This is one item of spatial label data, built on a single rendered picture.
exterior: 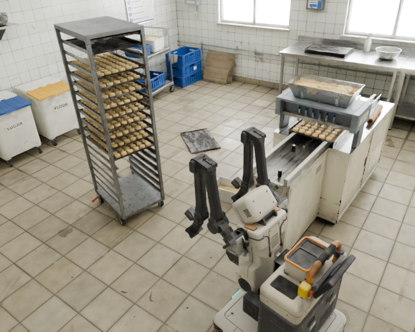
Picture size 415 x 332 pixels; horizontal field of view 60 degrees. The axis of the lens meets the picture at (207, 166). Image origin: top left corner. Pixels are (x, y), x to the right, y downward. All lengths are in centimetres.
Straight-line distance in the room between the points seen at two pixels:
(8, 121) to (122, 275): 259
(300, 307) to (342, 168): 159
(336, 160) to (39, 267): 273
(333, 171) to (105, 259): 214
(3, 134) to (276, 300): 393
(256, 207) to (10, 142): 371
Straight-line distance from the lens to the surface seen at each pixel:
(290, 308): 197
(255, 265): 228
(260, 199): 203
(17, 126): 506
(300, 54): 575
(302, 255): 206
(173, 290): 305
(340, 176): 330
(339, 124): 316
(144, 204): 367
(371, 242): 363
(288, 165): 290
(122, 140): 332
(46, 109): 523
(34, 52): 580
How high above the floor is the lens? 236
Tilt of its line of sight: 32 degrees down
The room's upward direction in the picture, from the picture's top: 2 degrees counter-clockwise
